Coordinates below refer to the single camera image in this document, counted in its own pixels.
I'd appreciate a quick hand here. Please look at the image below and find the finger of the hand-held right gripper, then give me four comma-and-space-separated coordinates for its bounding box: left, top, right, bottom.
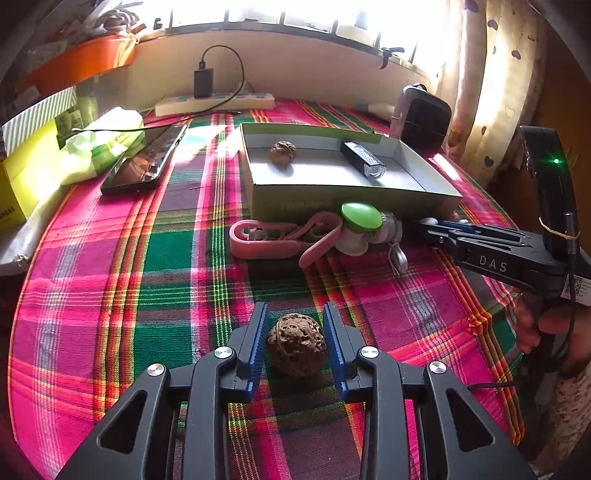
420, 228, 540, 259
418, 217, 513, 238

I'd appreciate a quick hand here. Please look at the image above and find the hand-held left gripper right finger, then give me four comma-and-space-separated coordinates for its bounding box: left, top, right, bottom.
322, 302, 539, 480

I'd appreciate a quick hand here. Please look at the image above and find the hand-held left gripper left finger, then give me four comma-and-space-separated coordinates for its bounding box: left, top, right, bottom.
55, 302, 271, 480

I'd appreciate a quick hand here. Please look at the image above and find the large brown walnut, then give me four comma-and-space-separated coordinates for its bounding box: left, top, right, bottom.
267, 313, 328, 380

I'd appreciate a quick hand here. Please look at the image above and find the white USB cable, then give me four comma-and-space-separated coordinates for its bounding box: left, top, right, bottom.
387, 239, 410, 278

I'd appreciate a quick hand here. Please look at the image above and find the pink silicone strap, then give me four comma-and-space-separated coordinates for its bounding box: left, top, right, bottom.
230, 212, 345, 268

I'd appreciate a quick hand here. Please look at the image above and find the white panda gadget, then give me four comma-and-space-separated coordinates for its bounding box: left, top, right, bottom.
338, 217, 384, 257

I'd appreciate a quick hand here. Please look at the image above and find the white and green cardboard box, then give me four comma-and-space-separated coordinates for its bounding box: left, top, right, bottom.
239, 122, 464, 221

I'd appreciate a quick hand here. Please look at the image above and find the person's right hand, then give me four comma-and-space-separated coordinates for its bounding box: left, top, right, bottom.
514, 295, 583, 357

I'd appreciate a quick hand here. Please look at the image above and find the green round lid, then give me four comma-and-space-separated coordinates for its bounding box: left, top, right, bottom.
340, 202, 384, 234

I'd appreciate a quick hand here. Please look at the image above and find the black bike light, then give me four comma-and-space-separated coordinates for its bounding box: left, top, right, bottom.
340, 141, 387, 182

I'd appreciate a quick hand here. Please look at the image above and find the plaid tablecloth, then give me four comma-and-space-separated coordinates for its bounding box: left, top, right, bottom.
8, 98, 527, 480

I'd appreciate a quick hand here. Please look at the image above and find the heart print curtain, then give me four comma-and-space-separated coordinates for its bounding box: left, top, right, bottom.
434, 0, 550, 171

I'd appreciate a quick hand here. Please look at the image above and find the black clip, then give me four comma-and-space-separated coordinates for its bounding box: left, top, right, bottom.
379, 46, 406, 70

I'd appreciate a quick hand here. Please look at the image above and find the small brown walnut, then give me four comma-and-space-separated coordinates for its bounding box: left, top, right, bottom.
270, 141, 297, 163

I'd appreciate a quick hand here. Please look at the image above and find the black smartphone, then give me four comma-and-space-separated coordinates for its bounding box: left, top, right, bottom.
100, 124, 188, 197

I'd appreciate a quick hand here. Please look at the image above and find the white power strip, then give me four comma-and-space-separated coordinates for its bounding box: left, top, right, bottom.
154, 92, 275, 117

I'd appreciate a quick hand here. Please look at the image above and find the green and white plastic bag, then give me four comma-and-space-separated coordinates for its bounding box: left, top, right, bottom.
65, 107, 145, 175

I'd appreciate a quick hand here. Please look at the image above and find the black charger adapter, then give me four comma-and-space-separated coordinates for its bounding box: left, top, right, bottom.
193, 68, 215, 99

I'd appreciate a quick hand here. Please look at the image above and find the yellow-green box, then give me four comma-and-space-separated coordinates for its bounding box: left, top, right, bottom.
0, 117, 100, 227

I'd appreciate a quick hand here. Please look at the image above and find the green striped box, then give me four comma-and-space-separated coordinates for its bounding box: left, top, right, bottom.
2, 87, 77, 153

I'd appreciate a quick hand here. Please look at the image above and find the orange tray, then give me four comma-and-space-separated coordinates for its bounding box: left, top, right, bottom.
18, 34, 139, 95

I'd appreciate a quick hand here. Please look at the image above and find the black charging cable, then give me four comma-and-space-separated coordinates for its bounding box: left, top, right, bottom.
74, 45, 245, 139

